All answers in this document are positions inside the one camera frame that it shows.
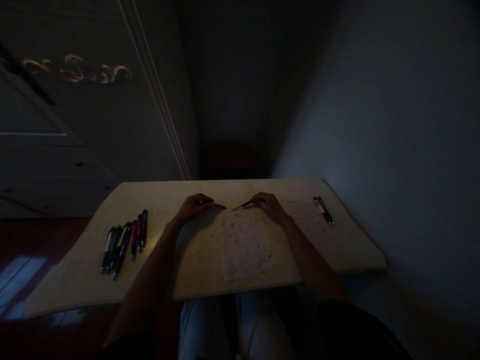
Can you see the person's right hand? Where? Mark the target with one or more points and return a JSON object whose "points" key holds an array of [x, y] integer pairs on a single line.
{"points": [[273, 210]]}

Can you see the person's left hand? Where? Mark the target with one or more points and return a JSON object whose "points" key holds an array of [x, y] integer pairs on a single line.
{"points": [[189, 212]]}

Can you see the person's right fingers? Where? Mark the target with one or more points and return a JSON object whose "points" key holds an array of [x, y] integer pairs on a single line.
{"points": [[258, 198]]}

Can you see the person's left fingers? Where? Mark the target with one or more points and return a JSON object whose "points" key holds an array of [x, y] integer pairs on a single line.
{"points": [[204, 200]]}

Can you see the thin black pen refill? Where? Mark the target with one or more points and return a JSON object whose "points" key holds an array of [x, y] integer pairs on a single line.
{"points": [[243, 204]]}

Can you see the scribbled paper sheet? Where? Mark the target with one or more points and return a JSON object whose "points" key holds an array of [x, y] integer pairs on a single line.
{"points": [[243, 247], [307, 219]]}

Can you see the red and white pen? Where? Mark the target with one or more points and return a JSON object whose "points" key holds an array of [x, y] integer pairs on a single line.
{"points": [[323, 213], [327, 212]]}

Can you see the row of assorted pens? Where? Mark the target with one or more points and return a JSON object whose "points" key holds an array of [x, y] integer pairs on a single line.
{"points": [[123, 243]]}

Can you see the person's legs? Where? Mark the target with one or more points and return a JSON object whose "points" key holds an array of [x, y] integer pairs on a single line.
{"points": [[240, 326]]}

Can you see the white wardrobe with gold ornament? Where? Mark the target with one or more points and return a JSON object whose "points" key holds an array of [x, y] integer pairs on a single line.
{"points": [[93, 112]]}

